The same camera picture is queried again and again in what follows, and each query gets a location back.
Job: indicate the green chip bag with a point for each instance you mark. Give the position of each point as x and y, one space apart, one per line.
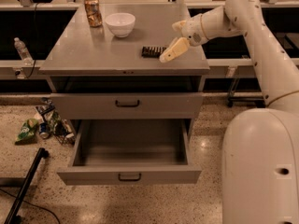
27 131

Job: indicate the clear plastic water bottle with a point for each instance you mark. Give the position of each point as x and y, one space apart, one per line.
23 51

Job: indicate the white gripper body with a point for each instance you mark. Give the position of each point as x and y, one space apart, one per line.
192 29

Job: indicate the long grey workbench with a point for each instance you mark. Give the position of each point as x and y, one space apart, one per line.
218 68

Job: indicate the open grey middle drawer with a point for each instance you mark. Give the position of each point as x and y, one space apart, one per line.
131 152

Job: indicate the grey metal drawer cabinet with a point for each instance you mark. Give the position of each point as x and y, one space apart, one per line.
93 60

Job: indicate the closed grey upper drawer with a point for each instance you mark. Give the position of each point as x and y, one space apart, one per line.
127 105

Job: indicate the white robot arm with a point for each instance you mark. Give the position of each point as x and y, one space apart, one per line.
260 149

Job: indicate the black stand leg left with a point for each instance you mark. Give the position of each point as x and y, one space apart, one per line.
23 183

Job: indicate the blue can on floor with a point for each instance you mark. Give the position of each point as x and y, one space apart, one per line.
44 130

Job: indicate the black rxbar chocolate wrapper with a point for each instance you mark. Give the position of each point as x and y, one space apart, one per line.
152 52

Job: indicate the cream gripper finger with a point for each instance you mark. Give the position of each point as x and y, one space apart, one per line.
177 47
179 26

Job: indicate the white ceramic bowl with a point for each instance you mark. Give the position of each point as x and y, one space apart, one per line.
120 24

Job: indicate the orange soda can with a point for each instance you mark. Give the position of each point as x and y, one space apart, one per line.
93 13

